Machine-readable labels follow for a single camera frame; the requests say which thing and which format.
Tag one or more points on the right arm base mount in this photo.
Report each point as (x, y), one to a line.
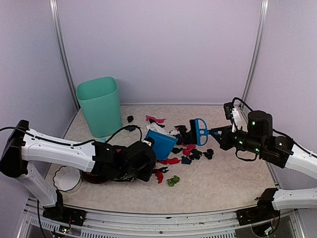
(263, 210)

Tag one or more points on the teal plastic waste bin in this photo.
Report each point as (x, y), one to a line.
(100, 105)

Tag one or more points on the front aluminium rail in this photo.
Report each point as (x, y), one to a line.
(106, 224)

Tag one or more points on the black paper scrap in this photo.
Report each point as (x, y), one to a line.
(130, 118)
(208, 154)

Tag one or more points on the black paper scrap right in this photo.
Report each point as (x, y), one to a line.
(208, 154)

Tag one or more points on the white scalloped dish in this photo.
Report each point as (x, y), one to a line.
(67, 179)

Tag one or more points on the metal corner post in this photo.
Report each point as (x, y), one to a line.
(257, 49)
(62, 52)

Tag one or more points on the left metal corner post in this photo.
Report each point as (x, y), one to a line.
(62, 52)

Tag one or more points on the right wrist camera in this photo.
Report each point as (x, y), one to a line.
(232, 114)

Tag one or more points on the black scrap pile centre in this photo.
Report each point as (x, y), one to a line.
(187, 142)

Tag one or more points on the right metal corner post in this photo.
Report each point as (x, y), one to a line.
(257, 49)

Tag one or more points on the dark blue paper scrap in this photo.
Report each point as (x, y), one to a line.
(130, 128)

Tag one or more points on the black paper scrap far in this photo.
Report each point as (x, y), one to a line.
(130, 118)

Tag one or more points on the blue hand brush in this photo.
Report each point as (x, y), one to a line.
(199, 132)

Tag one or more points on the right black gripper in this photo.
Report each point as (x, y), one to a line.
(225, 140)

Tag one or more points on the red paper scrap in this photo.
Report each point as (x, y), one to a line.
(159, 176)

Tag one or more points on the green paper scrap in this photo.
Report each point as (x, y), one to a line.
(173, 181)

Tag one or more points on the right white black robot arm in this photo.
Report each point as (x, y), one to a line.
(280, 150)

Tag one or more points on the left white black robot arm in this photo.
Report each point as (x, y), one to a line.
(101, 160)

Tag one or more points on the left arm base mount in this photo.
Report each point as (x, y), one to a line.
(64, 214)

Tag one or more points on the white paper scrap long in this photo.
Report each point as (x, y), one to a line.
(156, 128)

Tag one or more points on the blue plastic dustpan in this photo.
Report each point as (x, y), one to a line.
(163, 144)

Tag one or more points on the pink paper scrap far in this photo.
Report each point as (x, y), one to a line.
(154, 119)

